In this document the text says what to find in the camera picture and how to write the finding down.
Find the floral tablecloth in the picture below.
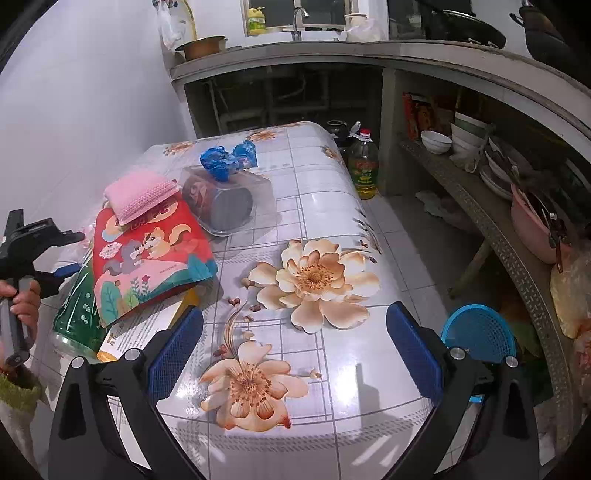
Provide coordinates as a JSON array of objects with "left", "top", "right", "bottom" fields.
[{"left": 99, "top": 121, "right": 439, "bottom": 480}]

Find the blue wrapper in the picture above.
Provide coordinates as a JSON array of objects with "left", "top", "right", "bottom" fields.
[{"left": 199, "top": 141, "right": 258, "bottom": 184}]

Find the metal faucet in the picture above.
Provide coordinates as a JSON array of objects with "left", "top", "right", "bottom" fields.
[{"left": 291, "top": 6, "right": 311, "bottom": 43}]

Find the window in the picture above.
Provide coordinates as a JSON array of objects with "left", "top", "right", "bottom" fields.
[{"left": 240, "top": 0, "right": 385, "bottom": 34}]

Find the perforated metal shelf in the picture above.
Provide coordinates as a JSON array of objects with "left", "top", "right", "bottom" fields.
[{"left": 399, "top": 138, "right": 580, "bottom": 446}]

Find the white bowl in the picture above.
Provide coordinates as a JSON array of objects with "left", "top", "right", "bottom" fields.
[{"left": 420, "top": 130, "right": 453, "bottom": 155}]

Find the green plastic packet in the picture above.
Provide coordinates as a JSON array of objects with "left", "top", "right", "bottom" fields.
[{"left": 52, "top": 251, "right": 109, "bottom": 352}]

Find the hanging white plastic bag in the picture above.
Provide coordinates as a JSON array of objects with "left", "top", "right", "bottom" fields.
[{"left": 156, "top": 1, "right": 180, "bottom": 48}]

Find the yellow cooking oil bottle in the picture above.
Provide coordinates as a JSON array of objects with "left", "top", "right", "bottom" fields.
[{"left": 347, "top": 122, "right": 380, "bottom": 200}]

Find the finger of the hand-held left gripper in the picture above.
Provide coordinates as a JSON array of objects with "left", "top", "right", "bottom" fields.
[
  {"left": 28, "top": 262, "right": 84, "bottom": 297},
  {"left": 22, "top": 220, "right": 87, "bottom": 265}
]

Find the pink knitted sponge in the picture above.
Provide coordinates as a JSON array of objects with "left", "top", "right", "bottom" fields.
[{"left": 103, "top": 168, "right": 182, "bottom": 227}]

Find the clear plastic box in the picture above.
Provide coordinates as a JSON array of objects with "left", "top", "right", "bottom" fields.
[{"left": 179, "top": 164, "right": 274, "bottom": 237}]

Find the white bag on floor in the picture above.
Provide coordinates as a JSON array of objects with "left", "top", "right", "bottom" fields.
[{"left": 414, "top": 189, "right": 464, "bottom": 228}]

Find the yellowish plastic bag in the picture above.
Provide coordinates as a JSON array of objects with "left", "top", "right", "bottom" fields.
[{"left": 549, "top": 249, "right": 591, "bottom": 341}]

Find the blue plastic basket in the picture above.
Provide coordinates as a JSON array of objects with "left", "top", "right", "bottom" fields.
[{"left": 440, "top": 304, "right": 518, "bottom": 403}]

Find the pink plastic basin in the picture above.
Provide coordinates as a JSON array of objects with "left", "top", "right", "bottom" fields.
[{"left": 510, "top": 182, "right": 574, "bottom": 265}]

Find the white jar in plastic bag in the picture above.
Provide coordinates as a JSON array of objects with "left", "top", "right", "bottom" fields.
[{"left": 343, "top": 12, "right": 387, "bottom": 43}]

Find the stack of bowls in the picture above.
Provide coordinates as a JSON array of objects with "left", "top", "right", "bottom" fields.
[{"left": 450, "top": 112, "right": 491, "bottom": 157}]

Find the yellow white paper packet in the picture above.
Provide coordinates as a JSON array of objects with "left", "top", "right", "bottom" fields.
[{"left": 96, "top": 291, "right": 200, "bottom": 366}]

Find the copper pot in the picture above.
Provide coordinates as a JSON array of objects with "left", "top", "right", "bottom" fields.
[{"left": 175, "top": 36, "right": 228, "bottom": 62}]

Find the red printed box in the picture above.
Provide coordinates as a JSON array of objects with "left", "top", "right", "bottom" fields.
[{"left": 403, "top": 91, "right": 440, "bottom": 140}]

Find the black wok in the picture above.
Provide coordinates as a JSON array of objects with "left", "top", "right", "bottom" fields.
[{"left": 414, "top": 0, "right": 507, "bottom": 49}]

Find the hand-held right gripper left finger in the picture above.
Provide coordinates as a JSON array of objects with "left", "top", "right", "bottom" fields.
[{"left": 48, "top": 305, "right": 205, "bottom": 480}]

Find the black lidded pot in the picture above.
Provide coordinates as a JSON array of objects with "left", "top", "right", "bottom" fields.
[{"left": 509, "top": 0, "right": 566, "bottom": 62}]

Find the concrete kitchen counter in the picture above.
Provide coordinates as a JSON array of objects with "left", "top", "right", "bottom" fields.
[{"left": 168, "top": 39, "right": 591, "bottom": 197}]

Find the dark ceramic jar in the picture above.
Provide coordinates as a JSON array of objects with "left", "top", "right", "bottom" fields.
[{"left": 326, "top": 119, "right": 352, "bottom": 145}]

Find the person's left hand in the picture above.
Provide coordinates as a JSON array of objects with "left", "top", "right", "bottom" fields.
[{"left": 0, "top": 279, "right": 42, "bottom": 354}]

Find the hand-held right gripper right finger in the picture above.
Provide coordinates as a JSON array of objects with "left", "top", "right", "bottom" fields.
[{"left": 386, "top": 301, "right": 542, "bottom": 480}]

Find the red drink can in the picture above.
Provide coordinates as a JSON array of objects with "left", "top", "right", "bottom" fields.
[{"left": 182, "top": 178, "right": 254, "bottom": 230}]

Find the red squirrel snack bag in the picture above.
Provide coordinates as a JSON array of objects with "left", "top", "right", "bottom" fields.
[{"left": 91, "top": 198, "right": 219, "bottom": 329}]

